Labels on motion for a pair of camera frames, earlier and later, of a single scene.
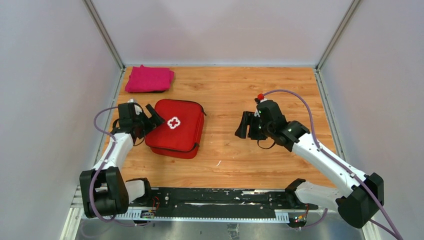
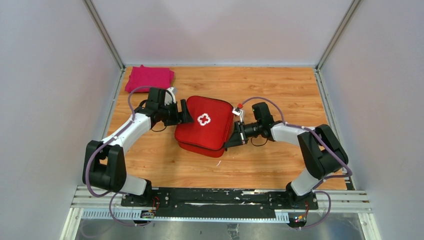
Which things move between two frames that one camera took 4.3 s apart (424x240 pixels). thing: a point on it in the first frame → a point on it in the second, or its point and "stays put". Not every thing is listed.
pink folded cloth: [142, 79] stays put
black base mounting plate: [189, 201] stays put
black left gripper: [155, 120] → [181, 117]
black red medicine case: [179, 136] → [206, 136]
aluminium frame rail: [93, 12] stays put
